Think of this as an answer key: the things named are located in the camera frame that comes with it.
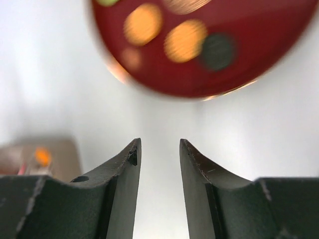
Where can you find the tan square tin box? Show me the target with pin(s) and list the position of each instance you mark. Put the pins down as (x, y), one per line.
(54, 157)

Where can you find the orange round cookie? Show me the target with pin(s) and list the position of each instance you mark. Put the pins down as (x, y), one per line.
(42, 156)
(183, 43)
(143, 24)

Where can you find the black round cookie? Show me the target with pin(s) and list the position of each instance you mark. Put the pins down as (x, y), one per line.
(218, 52)

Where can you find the green round cookie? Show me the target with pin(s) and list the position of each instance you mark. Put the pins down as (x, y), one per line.
(107, 3)

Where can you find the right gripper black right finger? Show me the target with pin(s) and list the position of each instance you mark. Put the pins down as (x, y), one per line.
(222, 205)

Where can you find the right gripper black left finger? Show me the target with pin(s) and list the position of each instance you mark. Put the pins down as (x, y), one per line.
(100, 204)

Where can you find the round red lacquer tray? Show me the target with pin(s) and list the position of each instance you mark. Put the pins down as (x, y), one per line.
(263, 32)

